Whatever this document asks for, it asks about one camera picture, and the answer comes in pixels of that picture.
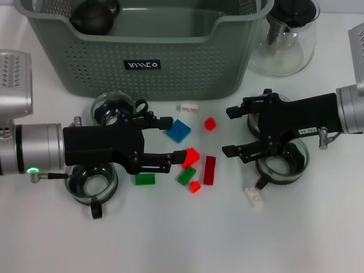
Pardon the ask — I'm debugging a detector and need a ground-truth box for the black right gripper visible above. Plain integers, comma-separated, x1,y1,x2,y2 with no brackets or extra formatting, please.
221,92,342,165

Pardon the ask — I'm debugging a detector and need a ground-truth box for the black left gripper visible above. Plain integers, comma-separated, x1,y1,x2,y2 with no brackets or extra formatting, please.
63,110,189,175

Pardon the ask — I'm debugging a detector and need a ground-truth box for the glass teacup with black sleeve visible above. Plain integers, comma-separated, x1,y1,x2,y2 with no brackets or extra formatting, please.
255,139,310,191
246,88,293,140
64,164,119,220
90,91,150,127

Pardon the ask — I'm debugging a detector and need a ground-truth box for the grey-green perforated storage bin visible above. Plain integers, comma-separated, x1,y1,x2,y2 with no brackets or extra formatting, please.
13,0,275,102

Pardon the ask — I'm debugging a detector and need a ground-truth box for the blue square building plate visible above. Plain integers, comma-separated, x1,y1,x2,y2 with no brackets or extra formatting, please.
166,118,192,143

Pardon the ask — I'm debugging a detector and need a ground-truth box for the red-orange sloped brick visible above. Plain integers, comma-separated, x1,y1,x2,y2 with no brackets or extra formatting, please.
181,147,201,168

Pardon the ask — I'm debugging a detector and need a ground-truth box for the green two-stud brick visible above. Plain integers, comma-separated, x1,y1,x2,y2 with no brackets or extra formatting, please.
134,173,156,186
176,167,197,187

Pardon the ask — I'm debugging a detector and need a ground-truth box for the white building brick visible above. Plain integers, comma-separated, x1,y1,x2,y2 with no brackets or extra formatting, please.
176,102,199,114

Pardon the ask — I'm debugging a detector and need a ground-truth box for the dark red long brick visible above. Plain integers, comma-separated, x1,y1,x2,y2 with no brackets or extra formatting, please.
203,155,216,185

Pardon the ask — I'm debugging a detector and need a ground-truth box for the white two-stud flat plate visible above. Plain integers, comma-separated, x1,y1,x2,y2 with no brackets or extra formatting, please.
244,186,266,210

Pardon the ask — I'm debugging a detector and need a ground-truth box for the glass carafe with black lid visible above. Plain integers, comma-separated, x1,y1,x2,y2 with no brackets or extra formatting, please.
247,0,321,77

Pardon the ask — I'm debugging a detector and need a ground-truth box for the black ceramic teapot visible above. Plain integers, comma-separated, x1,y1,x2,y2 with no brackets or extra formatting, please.
69,0,122,35

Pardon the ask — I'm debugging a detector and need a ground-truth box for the right gripper cable with plug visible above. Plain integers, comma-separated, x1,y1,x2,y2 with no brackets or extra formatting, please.
317,126,345,151

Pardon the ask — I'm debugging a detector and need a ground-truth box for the gripper cable with plug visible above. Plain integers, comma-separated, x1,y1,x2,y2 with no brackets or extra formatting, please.
317,126,345,151
30,170,71,184

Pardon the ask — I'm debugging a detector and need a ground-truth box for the left gripper cable with plug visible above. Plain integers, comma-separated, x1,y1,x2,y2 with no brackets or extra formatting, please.
30,170,71,184

